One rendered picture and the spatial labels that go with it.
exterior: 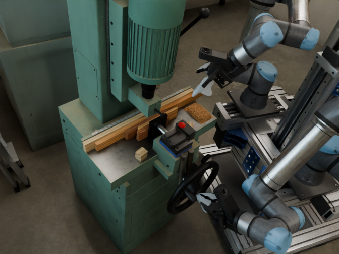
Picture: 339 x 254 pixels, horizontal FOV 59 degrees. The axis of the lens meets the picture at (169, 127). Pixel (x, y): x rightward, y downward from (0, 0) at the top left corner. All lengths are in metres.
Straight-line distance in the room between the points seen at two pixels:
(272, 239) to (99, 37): 0.89
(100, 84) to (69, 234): 1.09
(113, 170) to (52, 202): 1.06
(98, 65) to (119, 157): 0.38
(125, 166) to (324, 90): 0.90
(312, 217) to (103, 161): 1.44
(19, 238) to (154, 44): 1.53
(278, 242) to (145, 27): 0.74
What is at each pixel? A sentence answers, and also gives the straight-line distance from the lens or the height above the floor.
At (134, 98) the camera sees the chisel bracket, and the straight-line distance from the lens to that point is 1.24.
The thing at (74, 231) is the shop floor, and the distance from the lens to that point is 2.07.
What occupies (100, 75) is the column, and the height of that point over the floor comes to 1.10.
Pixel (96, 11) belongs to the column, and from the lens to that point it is 1.12.
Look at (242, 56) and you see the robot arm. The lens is 1.04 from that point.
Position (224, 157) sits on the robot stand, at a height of 0.21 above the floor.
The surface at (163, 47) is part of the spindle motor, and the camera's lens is 0.99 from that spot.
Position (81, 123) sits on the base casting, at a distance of 1.48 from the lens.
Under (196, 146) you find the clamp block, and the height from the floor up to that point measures 0.96.
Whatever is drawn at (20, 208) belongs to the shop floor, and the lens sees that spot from 2.21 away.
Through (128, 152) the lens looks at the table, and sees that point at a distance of 1.23.
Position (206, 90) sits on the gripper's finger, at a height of 1.19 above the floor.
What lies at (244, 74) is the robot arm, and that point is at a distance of 1.58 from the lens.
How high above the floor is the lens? 1.88
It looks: 47 degrees down
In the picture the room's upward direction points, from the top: 11 degrees clockwise
